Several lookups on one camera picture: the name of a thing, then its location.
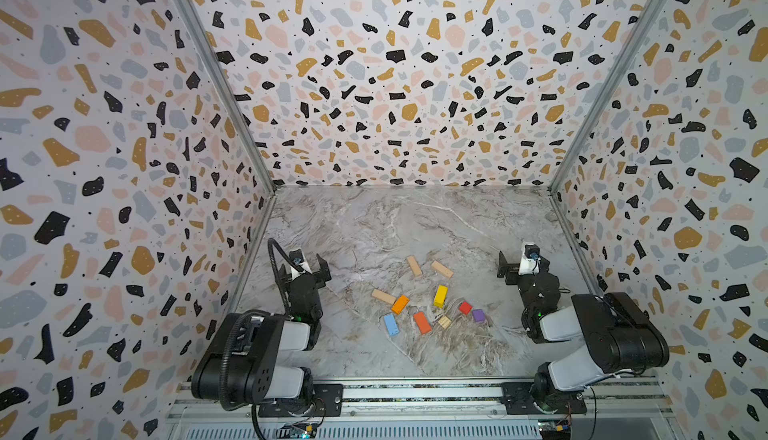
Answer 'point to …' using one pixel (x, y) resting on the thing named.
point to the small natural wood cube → (444, 321)
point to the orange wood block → (400, 304)
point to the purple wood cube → (479, 315)
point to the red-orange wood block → (422, 322)
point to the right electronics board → (555, 429)
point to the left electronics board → (299, 430)
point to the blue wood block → (392, 325)
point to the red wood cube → (465, 307)
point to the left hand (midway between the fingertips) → (300, 257)
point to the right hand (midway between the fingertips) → (516, 246)
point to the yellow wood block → (441, 296)
